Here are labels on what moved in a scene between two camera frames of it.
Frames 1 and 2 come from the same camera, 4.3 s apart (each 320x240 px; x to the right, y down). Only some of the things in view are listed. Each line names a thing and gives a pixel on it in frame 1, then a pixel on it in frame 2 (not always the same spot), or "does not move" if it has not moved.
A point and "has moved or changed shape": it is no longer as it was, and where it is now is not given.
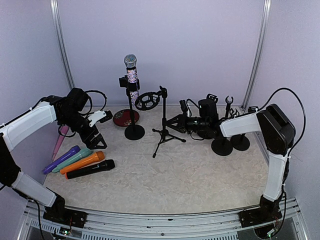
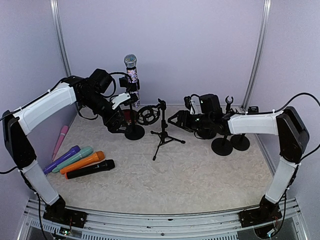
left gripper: [91, 144] -> [113, 127]
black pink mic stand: [228, 105] does not move
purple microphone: [75, 149] does not move
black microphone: [107, 165] does not move
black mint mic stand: [223, 146] does not move
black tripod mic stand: [148, 100] has moved or changed shape
